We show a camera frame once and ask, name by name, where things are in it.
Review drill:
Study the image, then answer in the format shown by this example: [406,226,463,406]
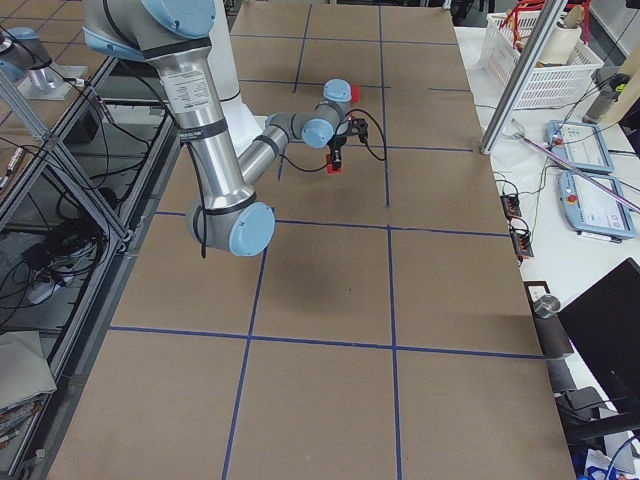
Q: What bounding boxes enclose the lower teach pendant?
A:
[558,171,637,242]

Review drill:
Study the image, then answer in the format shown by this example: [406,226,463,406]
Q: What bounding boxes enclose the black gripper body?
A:
[333,116,368,150]

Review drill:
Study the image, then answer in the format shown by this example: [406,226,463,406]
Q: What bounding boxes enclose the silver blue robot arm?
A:
[83,1,357,257]

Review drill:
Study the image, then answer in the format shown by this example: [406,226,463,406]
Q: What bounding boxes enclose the upper black orange connector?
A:
[500,193,522,219]

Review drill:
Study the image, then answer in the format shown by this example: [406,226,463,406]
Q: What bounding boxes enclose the tangled black cables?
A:
[0,74,171,326]

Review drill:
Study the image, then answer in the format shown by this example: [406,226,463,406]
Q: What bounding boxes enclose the upper teach pendant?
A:
[546,120,614,174]

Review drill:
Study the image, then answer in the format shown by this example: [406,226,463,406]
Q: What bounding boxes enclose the grey cylinder bottle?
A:
[582,85,619,124]

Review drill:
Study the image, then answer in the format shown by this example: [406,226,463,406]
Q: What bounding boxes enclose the black monitor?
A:
[559,258,639,412]

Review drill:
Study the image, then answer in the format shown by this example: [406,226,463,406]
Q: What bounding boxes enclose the white jar in basket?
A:
[538,5,585,66]

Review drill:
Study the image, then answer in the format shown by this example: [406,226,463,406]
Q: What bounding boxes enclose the red cube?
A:
[350,85,360,103]
[332,154,342,174]

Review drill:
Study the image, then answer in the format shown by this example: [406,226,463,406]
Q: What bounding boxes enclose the white plastic basket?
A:
[478,10,607,111]

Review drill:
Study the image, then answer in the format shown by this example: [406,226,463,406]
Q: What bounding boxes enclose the aluminium frame post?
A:
[480,0,567,155]

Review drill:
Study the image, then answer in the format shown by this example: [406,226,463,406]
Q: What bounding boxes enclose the small metal cup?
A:
[532,294,561,319]

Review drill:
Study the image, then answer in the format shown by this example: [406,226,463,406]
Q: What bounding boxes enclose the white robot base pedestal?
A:
[208,0,266,156]

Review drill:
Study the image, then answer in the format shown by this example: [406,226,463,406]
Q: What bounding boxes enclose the black orange connector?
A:
[509,227,534,261]
[500,193,522,219]

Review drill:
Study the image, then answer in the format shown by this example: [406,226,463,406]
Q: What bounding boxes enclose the aluminium frame rack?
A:
[1,59,179,479]

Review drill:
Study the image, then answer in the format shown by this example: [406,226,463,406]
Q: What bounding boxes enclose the lower black orange connector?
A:
[509,227,534,261]

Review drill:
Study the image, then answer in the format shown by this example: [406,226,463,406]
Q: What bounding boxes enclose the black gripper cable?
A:
[277,108,387,182]

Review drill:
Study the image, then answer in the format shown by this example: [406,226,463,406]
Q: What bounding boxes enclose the teach pendant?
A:
[558,171,637,242]
[546,120,614,174]

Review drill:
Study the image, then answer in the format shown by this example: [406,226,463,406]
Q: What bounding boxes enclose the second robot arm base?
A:
[1,27,70,101]

